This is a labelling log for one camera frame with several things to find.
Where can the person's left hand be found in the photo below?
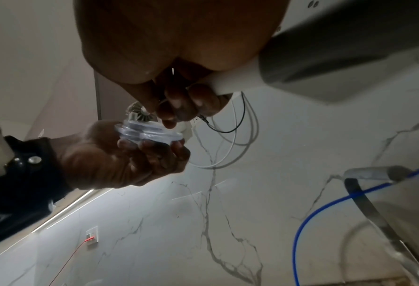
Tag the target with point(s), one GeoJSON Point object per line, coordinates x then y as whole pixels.
{"type": "Point", "coordinates": [103, 162]}

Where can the person's right hand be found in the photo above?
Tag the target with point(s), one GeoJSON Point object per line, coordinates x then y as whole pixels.
{"type": "Point", "coordinates": [167, 36]}

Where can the clear plastic lid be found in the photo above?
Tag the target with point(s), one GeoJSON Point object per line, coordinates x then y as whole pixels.
{"type": "Point", "coordinates": [149, 131]}

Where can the white bottle brush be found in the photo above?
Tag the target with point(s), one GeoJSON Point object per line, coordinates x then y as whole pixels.
{"type": "Point", "coordinates": [336, 61]}

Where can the under-cabinet light strip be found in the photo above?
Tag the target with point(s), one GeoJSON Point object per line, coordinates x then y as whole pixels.
{"type": "Point", "coordinates": [64, 212]}

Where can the black left wrist band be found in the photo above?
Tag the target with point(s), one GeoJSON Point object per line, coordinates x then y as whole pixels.
{"type": "Point", "coordinates": [18, 190]}

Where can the large white box appliance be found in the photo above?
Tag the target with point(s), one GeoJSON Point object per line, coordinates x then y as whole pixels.
{"type": "Point", "coordinates": [305, 14]}

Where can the thin blue tube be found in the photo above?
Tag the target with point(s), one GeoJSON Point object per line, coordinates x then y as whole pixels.
{"type": "Point", "coordinates": [296, 245]}

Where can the metal faucet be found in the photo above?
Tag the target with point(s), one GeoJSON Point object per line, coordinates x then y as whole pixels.
{"type": "Point", "coordinates": [375, 212]}

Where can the dark brown wall cabinet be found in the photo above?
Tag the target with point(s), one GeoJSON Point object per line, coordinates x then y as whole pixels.
{"type": "Point", "coordinates": [107, 100]}

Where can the white wall socket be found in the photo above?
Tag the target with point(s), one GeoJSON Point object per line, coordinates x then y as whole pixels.
{"type": "Point", "coordinates": [92, 233]}

